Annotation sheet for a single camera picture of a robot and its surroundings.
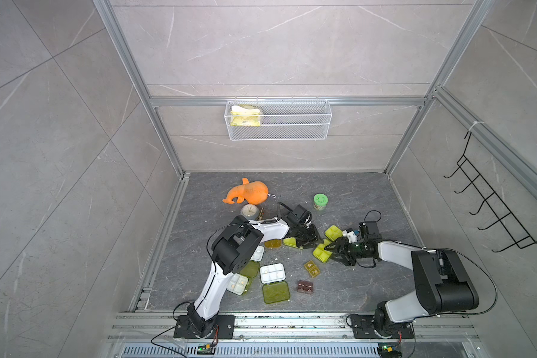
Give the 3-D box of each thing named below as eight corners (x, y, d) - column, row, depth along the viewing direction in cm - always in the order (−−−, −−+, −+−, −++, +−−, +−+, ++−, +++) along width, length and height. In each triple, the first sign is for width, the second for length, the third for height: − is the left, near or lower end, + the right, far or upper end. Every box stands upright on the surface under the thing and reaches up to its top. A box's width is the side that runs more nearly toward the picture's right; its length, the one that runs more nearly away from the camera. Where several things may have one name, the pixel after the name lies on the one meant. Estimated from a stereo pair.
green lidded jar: (313, 211, 107) (315, 204, 102) (312, 200, 111) (313, 193, 106) (327, 211, 107) (329, 204, 102) (325, 200, 111) (327, 193, 106)
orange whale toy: (227, 203, 109) (225, 194, 103) (234, 184, 117) (232, 175, 111) (265, 208, 107) (264, 199, 101) (269, 188, 115) (269, 179, 109)
